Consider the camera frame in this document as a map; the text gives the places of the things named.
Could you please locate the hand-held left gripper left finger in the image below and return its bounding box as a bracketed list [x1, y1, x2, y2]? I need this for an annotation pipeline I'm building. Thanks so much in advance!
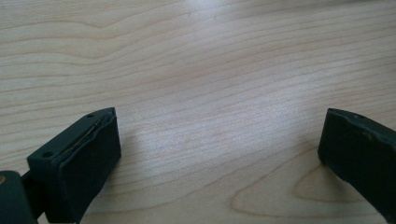
[26, 106, 122, 224]

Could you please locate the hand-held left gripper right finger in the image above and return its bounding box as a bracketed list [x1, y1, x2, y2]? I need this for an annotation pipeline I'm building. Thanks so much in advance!
[317, 107, 396, 224]

